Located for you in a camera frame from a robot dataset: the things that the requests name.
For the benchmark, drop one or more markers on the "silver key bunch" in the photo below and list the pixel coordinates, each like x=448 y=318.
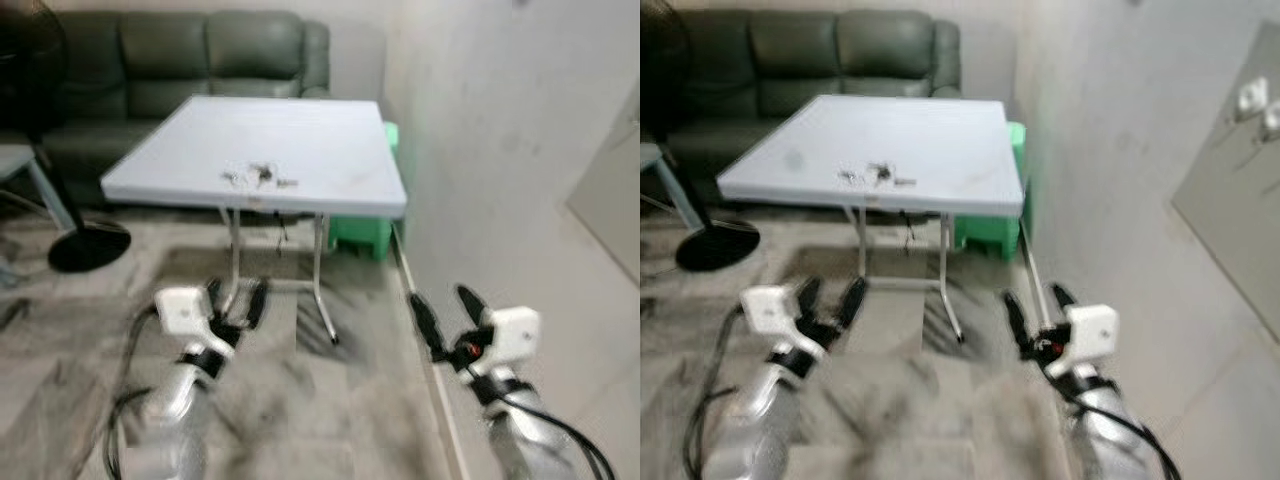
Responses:
x=262 y=175
x=880 y=173

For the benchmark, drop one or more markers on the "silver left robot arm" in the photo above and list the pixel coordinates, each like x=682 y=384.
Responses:
x=175 y=420
x=760 y=425

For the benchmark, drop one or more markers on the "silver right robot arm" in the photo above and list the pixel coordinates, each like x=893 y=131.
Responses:
x=1115 y=430
x=530 y=430

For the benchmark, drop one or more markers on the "white adhesive metal hook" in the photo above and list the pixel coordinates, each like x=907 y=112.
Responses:
x=1272 y=120
x=1252 y=97

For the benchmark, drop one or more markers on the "white floor conduit strip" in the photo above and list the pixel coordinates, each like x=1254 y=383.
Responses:
x=447 y=425
x=1032 y=275

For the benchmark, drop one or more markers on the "green plastic stool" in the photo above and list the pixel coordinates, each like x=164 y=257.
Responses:
x=985 y=240
x=360 y=240

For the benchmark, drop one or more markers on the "black standing fan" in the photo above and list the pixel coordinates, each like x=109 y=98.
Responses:
x=720 y=250
x=90 y=250

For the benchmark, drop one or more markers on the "white folding table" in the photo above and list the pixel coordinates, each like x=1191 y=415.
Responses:
x=880 y=135
x=260 y=140

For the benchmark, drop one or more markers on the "grey metal-legged chair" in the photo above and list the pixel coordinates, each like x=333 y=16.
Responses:
x=15 y=160
x=650 y=155

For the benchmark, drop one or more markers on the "dark green leather sofa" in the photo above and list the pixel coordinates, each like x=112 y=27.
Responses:
x=800 y=55
x=160 y=60

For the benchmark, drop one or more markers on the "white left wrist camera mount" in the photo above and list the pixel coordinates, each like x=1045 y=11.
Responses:
x=185 y=310
x=770 y=310

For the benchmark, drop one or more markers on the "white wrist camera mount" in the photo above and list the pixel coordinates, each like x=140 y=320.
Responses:
x=185 y=310
x=770 y=310
x=1088 y=335
x=512 y=335

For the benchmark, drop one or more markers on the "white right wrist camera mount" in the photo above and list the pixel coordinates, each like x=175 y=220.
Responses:
x=512 y=335
x=1088 y=335

